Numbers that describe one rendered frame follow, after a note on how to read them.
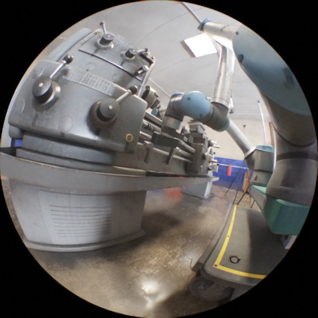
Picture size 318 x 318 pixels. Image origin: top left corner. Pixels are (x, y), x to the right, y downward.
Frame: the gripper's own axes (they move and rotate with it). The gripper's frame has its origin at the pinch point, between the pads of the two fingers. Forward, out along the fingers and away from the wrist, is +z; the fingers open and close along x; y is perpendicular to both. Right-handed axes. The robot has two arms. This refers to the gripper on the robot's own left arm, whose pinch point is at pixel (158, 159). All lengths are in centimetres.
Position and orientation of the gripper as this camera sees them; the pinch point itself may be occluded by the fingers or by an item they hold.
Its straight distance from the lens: 51.4
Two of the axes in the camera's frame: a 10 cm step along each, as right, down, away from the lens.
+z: -3.2, 8.8, 3.6
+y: -4.7, -4.7, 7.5
